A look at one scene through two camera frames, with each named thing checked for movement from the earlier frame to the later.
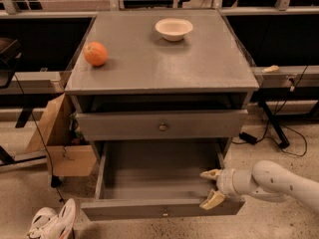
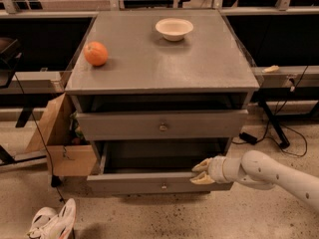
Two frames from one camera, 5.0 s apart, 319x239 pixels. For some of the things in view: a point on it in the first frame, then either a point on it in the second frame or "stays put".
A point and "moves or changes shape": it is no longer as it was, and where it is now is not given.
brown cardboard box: x=68 y=153 stays put
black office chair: x=10 y=50 stays put
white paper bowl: x=173 y=29 stays put
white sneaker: x=48 y=224 stays put
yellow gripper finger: x=213 y=173 to x=201 y=166
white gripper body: x=225 y=181 to x=217 y=169
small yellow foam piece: x=271 y=69 stays put
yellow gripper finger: x=212 y=199 to x=201 y=178
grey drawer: x=158 y=179 moves or changes shape
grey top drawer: x=161 y=124 stays put
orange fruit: x=96 y=53 stays put
